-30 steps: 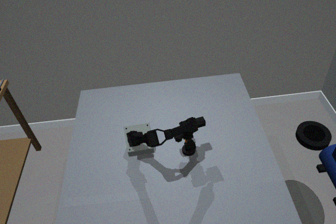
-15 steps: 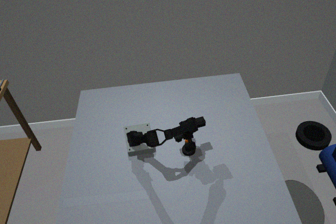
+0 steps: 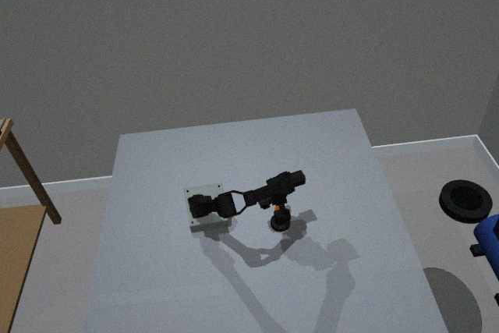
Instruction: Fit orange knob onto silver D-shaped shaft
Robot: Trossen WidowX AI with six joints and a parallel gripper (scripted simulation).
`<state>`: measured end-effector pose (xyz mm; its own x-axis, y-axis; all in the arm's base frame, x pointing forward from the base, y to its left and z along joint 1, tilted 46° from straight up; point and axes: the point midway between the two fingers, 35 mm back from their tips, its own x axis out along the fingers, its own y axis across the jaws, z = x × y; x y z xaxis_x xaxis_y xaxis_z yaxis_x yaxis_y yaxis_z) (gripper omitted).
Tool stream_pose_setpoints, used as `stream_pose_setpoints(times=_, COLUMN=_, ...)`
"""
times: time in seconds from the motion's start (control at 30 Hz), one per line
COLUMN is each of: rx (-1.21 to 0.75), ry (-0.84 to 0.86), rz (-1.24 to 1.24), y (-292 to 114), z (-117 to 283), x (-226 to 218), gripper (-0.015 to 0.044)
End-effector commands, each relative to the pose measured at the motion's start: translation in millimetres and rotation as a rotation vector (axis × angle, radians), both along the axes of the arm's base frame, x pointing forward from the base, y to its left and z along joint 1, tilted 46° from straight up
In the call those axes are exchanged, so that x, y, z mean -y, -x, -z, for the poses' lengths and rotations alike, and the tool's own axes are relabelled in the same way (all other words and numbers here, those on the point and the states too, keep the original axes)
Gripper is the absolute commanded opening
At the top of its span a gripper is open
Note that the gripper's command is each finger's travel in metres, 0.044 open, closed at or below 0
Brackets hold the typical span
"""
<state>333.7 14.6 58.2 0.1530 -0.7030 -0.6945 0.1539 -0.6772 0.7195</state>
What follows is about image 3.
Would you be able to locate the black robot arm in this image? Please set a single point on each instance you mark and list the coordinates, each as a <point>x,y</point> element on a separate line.
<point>282,184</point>

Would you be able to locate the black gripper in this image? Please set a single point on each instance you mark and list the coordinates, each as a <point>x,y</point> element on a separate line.
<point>281,215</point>

